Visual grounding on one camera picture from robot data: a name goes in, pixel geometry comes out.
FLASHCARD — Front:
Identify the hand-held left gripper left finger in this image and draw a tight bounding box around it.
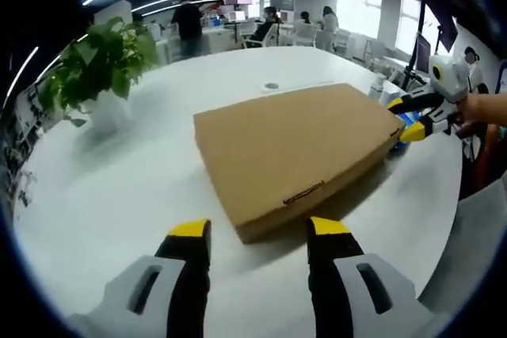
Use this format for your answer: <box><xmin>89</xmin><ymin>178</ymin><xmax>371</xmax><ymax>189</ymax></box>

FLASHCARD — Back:
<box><xmin>65</xmin><ymin>217</ymin><xmax>213</xmax><ymax>338</ymax></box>

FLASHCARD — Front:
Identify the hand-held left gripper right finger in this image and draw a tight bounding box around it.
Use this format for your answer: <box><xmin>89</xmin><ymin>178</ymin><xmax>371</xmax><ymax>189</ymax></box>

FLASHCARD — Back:
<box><xmin>307</xmin><ymin>215</ymin><xmax>455</xmax><ymax>338</ymax></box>

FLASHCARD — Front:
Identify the blue wet wipes pack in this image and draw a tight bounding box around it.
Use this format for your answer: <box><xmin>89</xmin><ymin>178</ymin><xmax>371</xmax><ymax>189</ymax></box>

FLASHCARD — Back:
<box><xmin>390</xmin><ymin>112</ymin><xmax>421</xmax><ymax>154</ymax></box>

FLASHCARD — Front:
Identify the white medicine box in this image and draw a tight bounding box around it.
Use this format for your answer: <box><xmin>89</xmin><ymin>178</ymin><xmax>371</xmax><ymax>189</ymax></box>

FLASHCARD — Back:
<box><xmin>369</xmin><ymin>74</ymin><xmax>401</xmax><ymax>104</ymax></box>

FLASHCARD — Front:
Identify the brown cardboard shoe box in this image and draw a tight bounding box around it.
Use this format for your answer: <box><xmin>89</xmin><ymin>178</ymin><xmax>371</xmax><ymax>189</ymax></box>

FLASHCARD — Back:
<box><xmin>193</xmin><ymin>82</ymin><xmax>407</xmax><ymax>245</ymax></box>

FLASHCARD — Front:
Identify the person's right hand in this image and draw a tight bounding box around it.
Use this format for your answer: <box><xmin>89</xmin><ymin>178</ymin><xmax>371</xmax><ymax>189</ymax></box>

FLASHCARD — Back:
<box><xmin>453</xmin><ymin>92</ymin><xmax>507</xmax><ymax>139</ymax></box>

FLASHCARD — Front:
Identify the potted green plant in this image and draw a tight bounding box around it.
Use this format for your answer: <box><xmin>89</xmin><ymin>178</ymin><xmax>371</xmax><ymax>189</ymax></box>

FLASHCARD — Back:
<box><xmin>39</xmin><ymin>16</ymin><xmax>162</xmax><ymax>135</ymax></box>

